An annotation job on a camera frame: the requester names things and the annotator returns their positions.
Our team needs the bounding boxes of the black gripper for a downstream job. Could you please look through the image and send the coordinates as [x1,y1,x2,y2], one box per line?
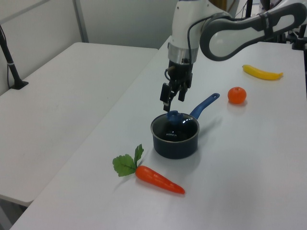
[159,59,194,113]

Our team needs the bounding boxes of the glass lid with blue knob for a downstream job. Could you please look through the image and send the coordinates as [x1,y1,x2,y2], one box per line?
[151,110,200,143]

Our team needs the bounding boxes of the dark blue saucepan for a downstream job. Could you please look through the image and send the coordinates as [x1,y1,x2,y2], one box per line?
[150,92,221,160]

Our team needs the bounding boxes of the toy orange fruit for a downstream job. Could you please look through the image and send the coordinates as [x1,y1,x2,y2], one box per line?
[227,86,248,105]

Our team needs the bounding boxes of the orange toy carrot with leaves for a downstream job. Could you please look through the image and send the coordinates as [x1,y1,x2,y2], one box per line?
[112,143,186,195]

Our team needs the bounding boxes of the yellow toy banana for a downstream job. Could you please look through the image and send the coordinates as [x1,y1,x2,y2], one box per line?
[241,64,284,81]

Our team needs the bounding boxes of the white side table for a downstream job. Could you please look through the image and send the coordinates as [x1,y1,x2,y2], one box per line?
[0,42,159,208]

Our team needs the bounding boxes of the black pole with base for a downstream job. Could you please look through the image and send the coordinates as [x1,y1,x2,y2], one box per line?
[0,23,29,90]

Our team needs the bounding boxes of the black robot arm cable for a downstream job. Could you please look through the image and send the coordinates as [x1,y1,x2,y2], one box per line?
[186,14,216,66]

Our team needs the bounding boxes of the grey metal wall profile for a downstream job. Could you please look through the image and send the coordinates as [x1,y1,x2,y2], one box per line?
[72,0,90,44]

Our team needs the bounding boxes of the black clamp mount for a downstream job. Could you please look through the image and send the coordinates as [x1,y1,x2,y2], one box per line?
[285,23,307,51]

